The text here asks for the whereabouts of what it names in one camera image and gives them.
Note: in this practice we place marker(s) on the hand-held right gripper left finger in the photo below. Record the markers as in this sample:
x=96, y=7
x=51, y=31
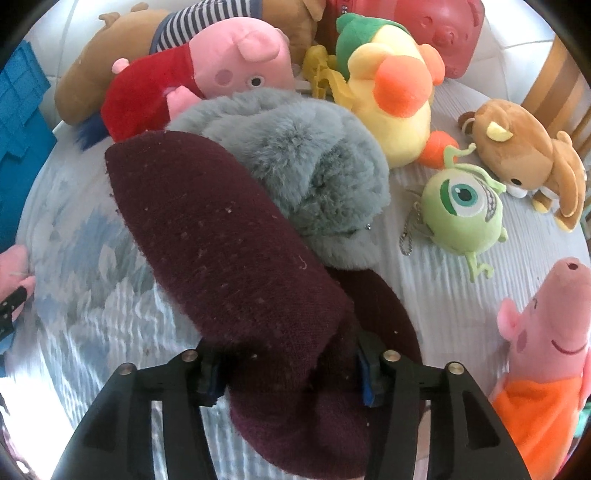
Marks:
x=210, y=383

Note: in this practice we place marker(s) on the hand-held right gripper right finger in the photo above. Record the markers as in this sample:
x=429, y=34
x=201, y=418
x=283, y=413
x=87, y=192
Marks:
x=369, y=383

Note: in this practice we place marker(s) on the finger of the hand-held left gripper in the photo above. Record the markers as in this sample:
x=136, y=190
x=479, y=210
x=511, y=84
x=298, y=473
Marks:
x=9, y=318

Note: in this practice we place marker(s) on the blue plastic crate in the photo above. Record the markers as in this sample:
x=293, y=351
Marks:
x=18, y=138

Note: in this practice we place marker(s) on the pale blue tablecloth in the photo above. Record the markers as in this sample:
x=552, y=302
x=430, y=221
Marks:
x=92, y=277

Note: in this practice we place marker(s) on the pig plush in orange dress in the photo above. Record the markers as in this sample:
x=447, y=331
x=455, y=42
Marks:
x=545, y=406

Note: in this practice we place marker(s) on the green one-eyed monster plush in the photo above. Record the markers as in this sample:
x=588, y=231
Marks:
x=461, y=203

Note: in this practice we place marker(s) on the dark blue fuzzy item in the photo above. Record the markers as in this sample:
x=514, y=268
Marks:
x=90, y=131

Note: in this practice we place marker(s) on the yellow duck plush green hat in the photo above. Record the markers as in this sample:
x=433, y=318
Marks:
x=392, y=124

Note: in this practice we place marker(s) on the brown capybara plush striped shirt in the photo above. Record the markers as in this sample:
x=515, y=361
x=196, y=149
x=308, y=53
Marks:
x=92, y=60

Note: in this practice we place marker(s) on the pig plush in red dress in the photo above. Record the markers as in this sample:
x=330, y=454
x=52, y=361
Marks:
x=147, y=83

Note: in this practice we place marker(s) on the brown bear plush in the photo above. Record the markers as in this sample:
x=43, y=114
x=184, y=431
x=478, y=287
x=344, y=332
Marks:
x=517, y=138

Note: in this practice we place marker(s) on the red plastic handbag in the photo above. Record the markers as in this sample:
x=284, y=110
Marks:
x=415, y=32

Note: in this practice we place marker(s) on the wooden chair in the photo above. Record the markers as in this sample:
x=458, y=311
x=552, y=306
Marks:
x=554, y=78

